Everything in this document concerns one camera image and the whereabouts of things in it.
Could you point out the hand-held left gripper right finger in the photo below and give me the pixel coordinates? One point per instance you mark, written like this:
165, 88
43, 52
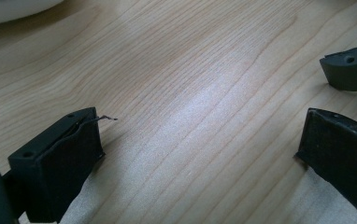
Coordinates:
338, 149

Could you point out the panda plush toy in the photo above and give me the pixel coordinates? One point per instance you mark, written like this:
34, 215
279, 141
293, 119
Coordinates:
5, 11

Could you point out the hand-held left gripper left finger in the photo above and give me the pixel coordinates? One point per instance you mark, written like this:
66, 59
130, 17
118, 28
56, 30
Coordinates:
58, 161

